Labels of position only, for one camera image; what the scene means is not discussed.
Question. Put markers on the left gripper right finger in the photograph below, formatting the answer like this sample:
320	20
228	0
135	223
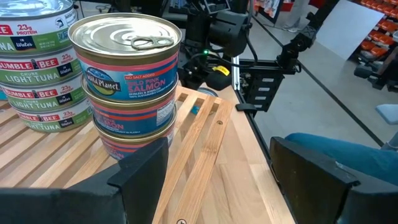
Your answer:
326	193

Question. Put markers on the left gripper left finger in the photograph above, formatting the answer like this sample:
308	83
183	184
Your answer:
93	202

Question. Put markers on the Wild Planet pink salmon can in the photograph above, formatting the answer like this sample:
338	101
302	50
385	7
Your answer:
130	149
124	62
130	123

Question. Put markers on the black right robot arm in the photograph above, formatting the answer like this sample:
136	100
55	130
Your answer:
228	34

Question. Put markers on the wooden slatted shelf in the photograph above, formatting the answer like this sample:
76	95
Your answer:
199	174

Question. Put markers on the person's leg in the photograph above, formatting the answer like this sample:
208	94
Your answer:
357	155

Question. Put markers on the black floor equipment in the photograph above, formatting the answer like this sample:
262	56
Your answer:
382	77

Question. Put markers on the rack of orange boxes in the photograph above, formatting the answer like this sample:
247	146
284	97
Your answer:
377	49

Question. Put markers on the white panel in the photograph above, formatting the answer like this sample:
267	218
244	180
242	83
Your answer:
348	28

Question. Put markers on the person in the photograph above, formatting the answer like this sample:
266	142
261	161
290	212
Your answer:
295	17

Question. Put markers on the black frame brace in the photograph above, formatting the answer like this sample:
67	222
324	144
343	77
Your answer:
306	37

